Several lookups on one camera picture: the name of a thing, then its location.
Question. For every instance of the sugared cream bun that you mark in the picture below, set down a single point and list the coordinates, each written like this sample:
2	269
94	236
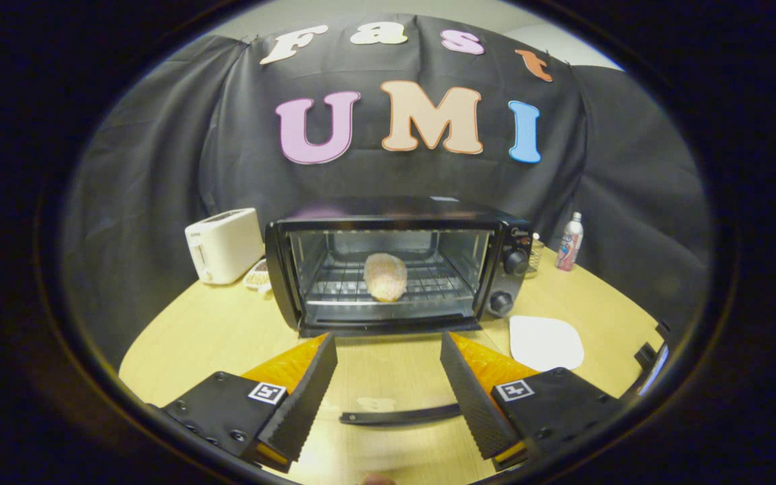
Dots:
384	276

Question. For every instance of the black table clamp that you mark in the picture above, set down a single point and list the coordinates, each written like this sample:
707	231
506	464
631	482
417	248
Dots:
663	329
645	355

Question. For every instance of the pink and white bottle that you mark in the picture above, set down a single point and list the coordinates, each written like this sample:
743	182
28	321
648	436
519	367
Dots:
568	246

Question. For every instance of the black toaster oven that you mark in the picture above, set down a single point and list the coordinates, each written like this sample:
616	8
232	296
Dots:
388	215

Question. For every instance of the white plate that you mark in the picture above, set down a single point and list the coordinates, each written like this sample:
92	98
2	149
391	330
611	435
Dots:
546	343

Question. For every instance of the black backdrop cloth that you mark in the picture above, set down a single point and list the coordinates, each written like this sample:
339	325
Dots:
159	168

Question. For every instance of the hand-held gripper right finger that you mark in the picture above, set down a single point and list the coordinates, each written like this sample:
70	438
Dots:
475	404

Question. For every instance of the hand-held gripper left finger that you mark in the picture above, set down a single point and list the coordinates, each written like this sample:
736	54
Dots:
302	397

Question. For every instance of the white toaster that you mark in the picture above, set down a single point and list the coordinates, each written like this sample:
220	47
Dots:
226	249

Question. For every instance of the white divided grain dish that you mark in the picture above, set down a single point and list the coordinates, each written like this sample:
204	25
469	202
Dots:
256	275

